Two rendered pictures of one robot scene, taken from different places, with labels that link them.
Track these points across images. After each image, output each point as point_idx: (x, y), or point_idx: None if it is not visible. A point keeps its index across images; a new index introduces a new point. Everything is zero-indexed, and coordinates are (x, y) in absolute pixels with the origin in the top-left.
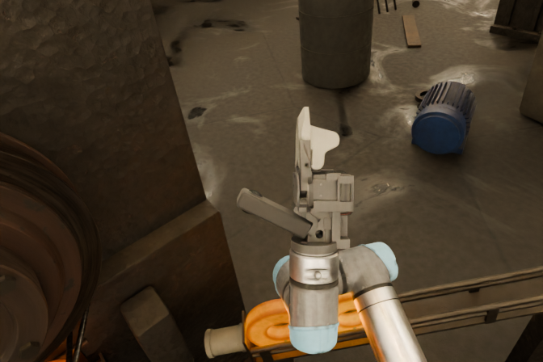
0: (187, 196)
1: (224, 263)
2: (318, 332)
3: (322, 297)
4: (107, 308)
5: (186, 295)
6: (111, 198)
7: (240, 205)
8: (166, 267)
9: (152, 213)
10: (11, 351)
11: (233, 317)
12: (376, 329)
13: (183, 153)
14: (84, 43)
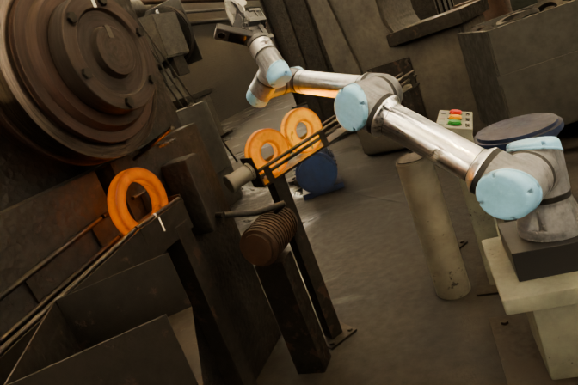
0: (171, 118)
1: (211, 172)
2: (279, 62)
3: (273, 49)
4: (152, 168)
5: None
6: None
7: (218, 27)
8: (177, 153)
9: (155, 122)
10: (145, 76)
11: (235, 236)
12: (307, 77)
13: (161, 85)
14: None
